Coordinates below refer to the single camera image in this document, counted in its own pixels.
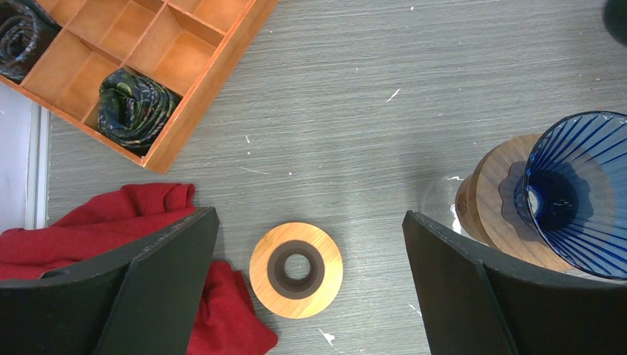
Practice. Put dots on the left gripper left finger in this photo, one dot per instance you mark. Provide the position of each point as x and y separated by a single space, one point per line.
140 298

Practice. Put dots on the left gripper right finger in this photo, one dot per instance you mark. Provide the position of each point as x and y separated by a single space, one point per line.
477 300

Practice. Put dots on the dark wooden dripper stand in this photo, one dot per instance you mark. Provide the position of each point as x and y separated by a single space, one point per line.
485 205

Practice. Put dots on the blue glass dripper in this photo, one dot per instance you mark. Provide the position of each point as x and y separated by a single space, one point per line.
573 192

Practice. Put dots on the red cloth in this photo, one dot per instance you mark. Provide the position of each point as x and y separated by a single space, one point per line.
225 322

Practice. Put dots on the glass beaker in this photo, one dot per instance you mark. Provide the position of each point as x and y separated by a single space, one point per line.
439 202

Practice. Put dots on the black rolled cloth in tray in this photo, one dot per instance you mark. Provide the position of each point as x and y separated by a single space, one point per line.
134 109

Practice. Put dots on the orange wooden compartment tray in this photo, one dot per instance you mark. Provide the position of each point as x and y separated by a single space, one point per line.
190 47

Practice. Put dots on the light wooden ring holder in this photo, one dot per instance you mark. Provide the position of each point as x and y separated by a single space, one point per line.
296 270

